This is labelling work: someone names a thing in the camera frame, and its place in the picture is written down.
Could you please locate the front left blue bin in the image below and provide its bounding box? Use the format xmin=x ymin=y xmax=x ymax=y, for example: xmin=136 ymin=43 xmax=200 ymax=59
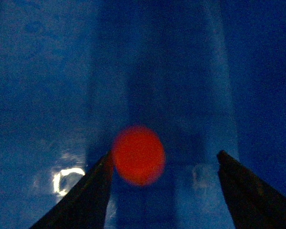
xmin=0 ymin=0 xmax=286 ymax=229

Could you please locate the red mushroom push button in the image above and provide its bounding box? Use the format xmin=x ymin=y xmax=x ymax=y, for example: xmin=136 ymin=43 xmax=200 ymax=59
xmin=112 ymin=125 xmax=165 ymax=186

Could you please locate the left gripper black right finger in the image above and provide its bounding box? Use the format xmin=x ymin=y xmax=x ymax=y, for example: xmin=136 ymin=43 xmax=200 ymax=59
xmin=217 ymin=150 xmax=286 ymax=229

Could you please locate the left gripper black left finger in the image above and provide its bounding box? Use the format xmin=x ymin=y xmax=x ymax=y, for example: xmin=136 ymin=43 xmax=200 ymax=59
xmin=31 ymin=151 xmax=113 ymax=229

